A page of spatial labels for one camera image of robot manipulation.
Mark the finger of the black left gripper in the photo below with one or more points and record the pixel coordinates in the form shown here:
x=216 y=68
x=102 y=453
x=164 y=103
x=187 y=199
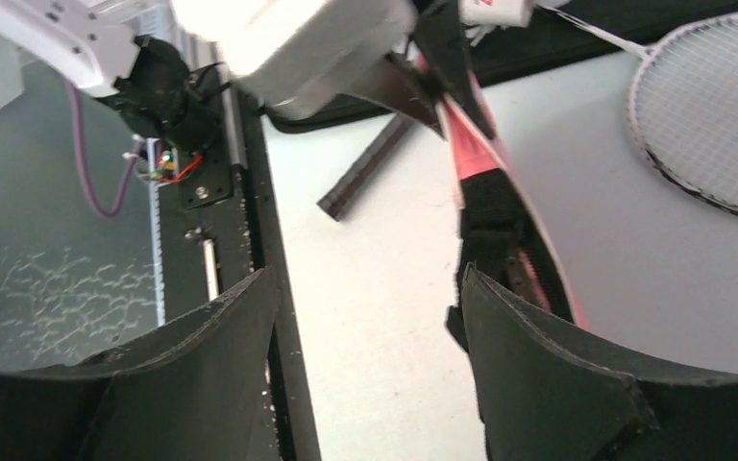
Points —
x=395 y=84

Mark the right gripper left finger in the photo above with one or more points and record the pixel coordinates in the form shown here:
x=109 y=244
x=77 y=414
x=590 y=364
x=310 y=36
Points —
x=188 y=390

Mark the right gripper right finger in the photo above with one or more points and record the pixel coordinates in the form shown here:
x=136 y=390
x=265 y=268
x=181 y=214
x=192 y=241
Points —
x=548 y=390

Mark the white shuttlecock tube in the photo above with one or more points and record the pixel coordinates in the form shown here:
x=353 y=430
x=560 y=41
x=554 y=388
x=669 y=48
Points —
x=505 y=13

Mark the pink sport racket bag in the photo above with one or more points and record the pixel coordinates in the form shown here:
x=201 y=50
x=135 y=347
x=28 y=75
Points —
x=501 y=232

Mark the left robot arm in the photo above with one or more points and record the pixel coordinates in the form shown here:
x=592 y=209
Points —
x=142 y=77

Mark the white racket under pink bag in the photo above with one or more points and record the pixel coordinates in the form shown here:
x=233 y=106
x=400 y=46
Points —
x=682 y=105

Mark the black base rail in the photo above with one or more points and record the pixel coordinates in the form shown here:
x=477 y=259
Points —
x=221 y=224

